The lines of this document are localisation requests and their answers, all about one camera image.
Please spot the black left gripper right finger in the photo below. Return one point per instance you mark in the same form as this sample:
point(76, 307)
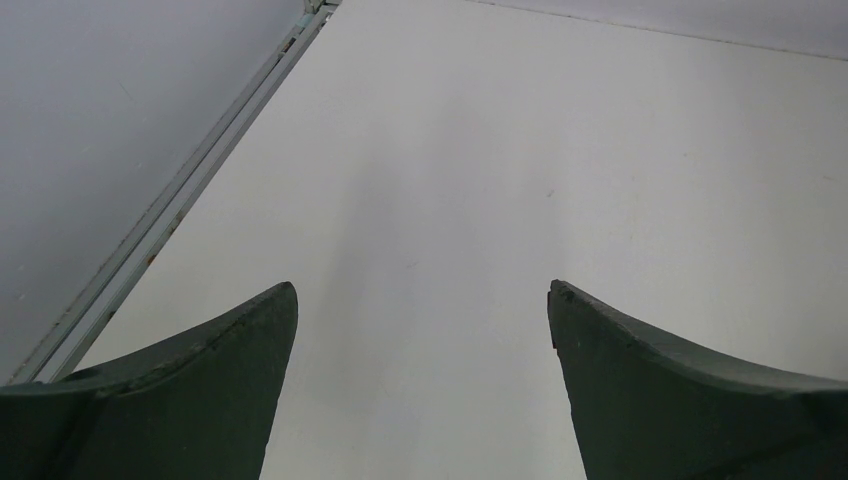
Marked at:
point(648, 404)

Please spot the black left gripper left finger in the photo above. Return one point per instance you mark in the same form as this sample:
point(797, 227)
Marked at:
point(197, 405)

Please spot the aluminium frame left rail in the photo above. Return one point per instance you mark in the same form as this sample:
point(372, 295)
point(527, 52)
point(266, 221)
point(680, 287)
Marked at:
point(114, 116)

